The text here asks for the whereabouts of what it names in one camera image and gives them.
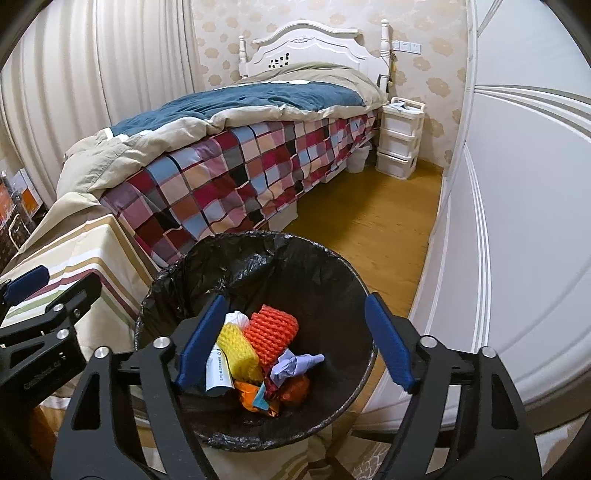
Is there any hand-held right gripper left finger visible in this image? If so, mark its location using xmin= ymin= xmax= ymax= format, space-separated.
xmin=51 ymin=294 xmax=228 ymax=480

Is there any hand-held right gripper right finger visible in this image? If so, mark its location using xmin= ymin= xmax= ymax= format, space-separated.
xmin=365 ymin=293 xmax=541 ymax=480

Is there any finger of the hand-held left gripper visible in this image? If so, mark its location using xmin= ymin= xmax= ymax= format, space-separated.
xmin=0 ymin=272 xmax=102 ymax=350
xmin=0 ymin=264 xmax=51 ymax=319

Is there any yellow foam fruit net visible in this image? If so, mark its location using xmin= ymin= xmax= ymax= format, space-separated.
xmin=217 ymin=323 xmax=264 ymax=381

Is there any red foam fruit net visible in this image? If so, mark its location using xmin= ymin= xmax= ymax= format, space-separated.
xmin=243 ymin=305 xmax=299 ymax=370

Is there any black bagged trash bin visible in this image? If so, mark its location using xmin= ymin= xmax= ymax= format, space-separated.
xmin=134 ymin=231 xmax=377 ymax=452

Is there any white tube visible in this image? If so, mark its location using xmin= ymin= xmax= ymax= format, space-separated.
xmin=204 ymin=344 xmax=234 ymax=398

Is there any black shopping trolley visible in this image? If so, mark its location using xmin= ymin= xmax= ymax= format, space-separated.
xmin=0 ymin=210 xmax=38 ymax=273

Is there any striped tablecloth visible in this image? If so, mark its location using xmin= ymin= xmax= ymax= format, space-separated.
xmin=0 ymin=191 xmax=384 ymax=480

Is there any orange white cardboard box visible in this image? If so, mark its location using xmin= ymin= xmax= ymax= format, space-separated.
xmin=9 ymin=168 xmax=45 ymax=222

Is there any crumpled lilac wrapper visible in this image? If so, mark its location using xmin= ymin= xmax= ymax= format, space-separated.
xmin=269 ymin=349 xmax=325 ymax=387

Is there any dark orange foil wrapper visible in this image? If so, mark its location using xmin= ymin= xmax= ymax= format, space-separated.
xmin=277 ymin=376 xmax=311 ymax=404

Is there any plaid bed sheet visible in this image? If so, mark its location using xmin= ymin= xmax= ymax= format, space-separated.
xmin=99 ymin=108 xmax=382 ymax=268

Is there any small white bin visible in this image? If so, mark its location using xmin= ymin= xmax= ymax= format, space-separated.
xmin=346 ymin=143 xmax=372 ymax=175

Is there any white plastic drawer unit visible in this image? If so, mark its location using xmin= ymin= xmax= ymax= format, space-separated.
xmin=375 ymin=97 xmax=426 ymax=175

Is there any cream curtain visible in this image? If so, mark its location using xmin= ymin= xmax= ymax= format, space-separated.
xmin=0 ymin=0 xmax=204 ymax=195

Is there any blue blanket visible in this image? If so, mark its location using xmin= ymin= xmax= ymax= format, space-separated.
xmin=110 ymin=80 xmax=368 ymax=137

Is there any white bed headboard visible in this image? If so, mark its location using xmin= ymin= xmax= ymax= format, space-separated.
xmin=238 ymin=18 xmax=393 ymax=84

